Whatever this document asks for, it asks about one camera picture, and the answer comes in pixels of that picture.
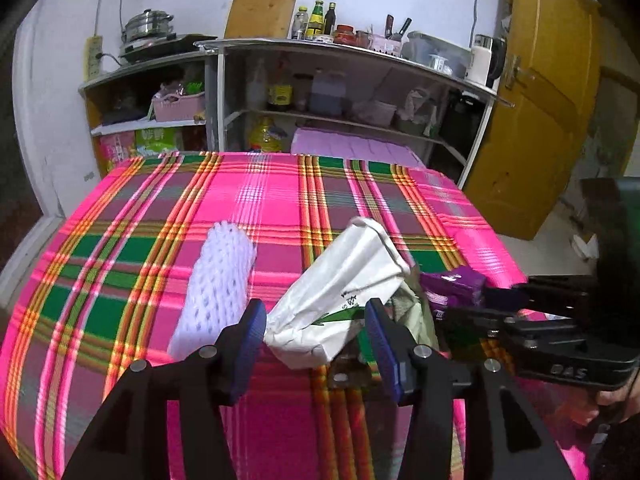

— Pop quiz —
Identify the soy sauce bottle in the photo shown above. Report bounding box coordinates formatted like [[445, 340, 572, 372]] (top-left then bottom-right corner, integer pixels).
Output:
[[267, 67, 294, 112]]

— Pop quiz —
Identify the long white shelf unit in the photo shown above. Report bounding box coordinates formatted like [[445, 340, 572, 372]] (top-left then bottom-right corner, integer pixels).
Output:
[[194, 37, 516, 191]]

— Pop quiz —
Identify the small white bucket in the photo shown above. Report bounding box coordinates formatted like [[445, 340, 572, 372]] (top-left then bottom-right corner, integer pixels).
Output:
[[367, 100, 398, 126]]

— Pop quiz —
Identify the stainless steel pot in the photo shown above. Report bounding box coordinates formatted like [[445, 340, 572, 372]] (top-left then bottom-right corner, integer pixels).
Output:
[[121, 8, 176, 46]]

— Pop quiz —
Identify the white paper bag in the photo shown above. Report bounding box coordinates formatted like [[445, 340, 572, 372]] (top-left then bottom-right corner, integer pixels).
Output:
[[262, 216, 412, 370]]

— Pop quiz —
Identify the yellow wooden door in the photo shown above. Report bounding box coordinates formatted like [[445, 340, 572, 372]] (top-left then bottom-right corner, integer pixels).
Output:
[[457, 0, 608, 241]]

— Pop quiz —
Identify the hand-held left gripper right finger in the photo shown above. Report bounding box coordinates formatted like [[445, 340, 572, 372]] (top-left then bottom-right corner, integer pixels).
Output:
[[364, 298, 576, 480]]

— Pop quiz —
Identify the pink plaid tablecloth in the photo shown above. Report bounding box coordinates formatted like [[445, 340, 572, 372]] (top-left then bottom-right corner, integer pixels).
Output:
[[0, 151, 596, 480]]

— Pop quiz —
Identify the dark purple packet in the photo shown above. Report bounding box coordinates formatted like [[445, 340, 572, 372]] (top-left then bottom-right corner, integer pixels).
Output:
[[419, 266, 488, 311]]

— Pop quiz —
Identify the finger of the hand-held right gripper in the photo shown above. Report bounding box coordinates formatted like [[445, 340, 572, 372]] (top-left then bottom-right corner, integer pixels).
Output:
[[482, 275, 599, 319], [435, 308, 517, 361]]

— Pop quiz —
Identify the purple plastic jug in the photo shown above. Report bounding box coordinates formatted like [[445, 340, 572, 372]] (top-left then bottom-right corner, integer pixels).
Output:
[[308, 71, 347, 116]]

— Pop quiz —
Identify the pink knife holder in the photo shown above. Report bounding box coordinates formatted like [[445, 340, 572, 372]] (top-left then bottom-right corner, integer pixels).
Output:
[[370, 34, 403, 58]]

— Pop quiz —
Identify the black induction cooker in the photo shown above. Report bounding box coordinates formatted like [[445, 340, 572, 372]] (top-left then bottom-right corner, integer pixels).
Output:
[[118, 34, 218, 65]]

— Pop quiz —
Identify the person's right hand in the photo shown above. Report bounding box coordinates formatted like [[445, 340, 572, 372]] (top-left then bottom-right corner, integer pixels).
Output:
[[595, 374, 640, 422]]

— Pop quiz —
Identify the yellow cooking oil bottle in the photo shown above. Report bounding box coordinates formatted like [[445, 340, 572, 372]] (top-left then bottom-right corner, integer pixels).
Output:
[[248, 116, 288, 153]]

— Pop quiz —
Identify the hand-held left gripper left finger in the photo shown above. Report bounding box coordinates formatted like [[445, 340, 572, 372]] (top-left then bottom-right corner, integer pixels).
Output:
[[60, 298, 268, 480]]

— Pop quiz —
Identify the white electric kettle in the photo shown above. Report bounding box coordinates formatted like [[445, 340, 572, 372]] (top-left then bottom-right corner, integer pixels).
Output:
[[465, 34, 507, 88]]

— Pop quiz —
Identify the small yellow shelf unit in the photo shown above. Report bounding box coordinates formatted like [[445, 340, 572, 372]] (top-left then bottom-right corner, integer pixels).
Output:
[[78, 50, 221, 176]]

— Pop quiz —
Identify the green bottle yellow label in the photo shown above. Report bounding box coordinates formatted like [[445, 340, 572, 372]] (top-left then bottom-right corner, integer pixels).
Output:
[[306, 0, 325, 41]]

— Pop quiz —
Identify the pale green wrapper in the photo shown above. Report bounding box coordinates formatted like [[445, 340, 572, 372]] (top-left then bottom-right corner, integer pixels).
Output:
[[390, 280, 442, 356]]

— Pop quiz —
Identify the yellowed power strip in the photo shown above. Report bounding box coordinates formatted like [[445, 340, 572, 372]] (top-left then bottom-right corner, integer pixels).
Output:
[[85, 35, 104, 81]]

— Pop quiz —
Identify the metal door handle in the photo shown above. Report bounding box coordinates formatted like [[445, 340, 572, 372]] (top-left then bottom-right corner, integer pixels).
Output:
[[502, 55, 536, 92]]

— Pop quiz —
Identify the bundle of plastic bags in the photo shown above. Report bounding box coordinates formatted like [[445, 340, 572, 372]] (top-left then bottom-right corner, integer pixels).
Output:
[[397, 87, 443, 136]]

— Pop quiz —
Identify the pink plastic basket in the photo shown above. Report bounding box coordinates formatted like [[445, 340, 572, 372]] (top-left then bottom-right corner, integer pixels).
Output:
[[151, 91, 207, 122]]

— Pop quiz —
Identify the pink snack pack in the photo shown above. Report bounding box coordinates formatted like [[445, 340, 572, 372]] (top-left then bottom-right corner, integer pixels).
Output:
[[97, 132, 136, 176]]

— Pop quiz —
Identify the green snack pack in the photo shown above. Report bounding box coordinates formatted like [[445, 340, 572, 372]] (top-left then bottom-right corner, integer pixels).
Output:
[[135, 127, 178, 156]]

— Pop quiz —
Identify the clear plastic container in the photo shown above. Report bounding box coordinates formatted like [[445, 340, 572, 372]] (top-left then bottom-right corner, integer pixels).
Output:
[[402, 31, 473, 78]]

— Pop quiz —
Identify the white foam net sleeve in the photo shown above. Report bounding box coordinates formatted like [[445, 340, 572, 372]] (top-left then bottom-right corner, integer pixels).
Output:
[[169, 221, 257, 360]]

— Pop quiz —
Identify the wooden cutting board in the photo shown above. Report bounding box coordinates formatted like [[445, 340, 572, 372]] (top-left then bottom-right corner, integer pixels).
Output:
[[224, 0, 302, 40]]

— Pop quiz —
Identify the pink-lidded storage box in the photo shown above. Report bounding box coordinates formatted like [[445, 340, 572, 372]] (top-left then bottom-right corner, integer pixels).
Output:
[[290, 127, 426, 168]]

